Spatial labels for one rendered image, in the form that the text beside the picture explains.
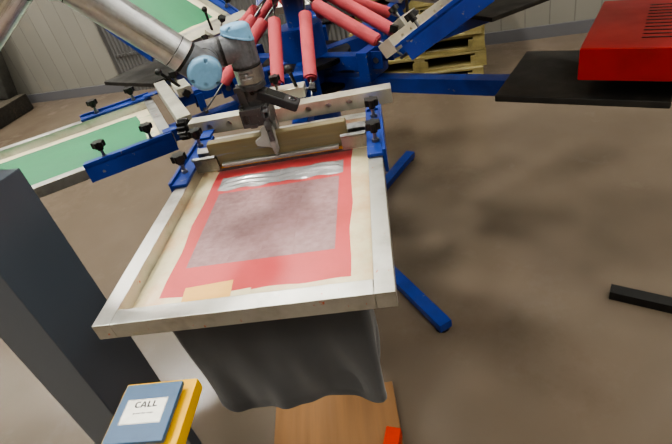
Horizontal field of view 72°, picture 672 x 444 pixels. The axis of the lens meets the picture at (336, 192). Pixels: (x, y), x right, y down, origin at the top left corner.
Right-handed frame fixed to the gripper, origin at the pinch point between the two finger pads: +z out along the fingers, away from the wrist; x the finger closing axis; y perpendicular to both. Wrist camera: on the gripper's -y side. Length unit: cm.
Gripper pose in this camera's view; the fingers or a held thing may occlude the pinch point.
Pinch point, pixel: (279, 146)
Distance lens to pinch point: 135.0
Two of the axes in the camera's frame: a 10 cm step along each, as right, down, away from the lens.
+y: -9.8, 1.5, 1.4
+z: 2.0, 8.2, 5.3
